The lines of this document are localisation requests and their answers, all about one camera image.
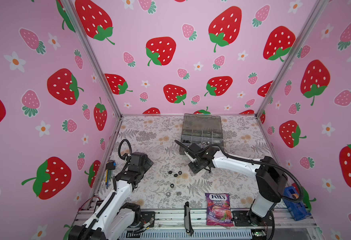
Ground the grey plastic organizer box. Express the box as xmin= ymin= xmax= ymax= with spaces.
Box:
xmin=179 ymin=114 xmax=224 ymax=148

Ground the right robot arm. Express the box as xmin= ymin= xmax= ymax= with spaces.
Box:
xmin=177 ymin=143 xmax=304 ymax=218

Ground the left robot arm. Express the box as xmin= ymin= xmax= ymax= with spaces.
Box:
xmin=68 ymin=152 xmax=153 ymax=240

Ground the black nuts cluster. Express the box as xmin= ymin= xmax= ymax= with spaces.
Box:
xmin=168 ymin=171 xmax=182 ymax=178

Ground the hex key set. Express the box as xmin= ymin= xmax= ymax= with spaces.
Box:
xmin=105 ymin=161 xmax=116 ymax=189

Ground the Fox's candy bag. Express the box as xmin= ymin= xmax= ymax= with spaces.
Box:
xmin=205 ymin=193 xmax=234 ymax=227

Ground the black utility knife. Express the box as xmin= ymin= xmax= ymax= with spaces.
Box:
xmin=184 ymin=202 xmax=194 ymax=236

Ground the blue tape dispenser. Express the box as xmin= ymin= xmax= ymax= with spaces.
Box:
xmin=282 ymin=186 xmax=311 ymax=221

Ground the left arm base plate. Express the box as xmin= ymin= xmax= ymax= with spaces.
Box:
xmin=115 ymin=211 xmax=156 ymax=229

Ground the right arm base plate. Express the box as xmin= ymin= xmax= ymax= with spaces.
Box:
xmin=231 ymin=210 xmax=274 ymax=227

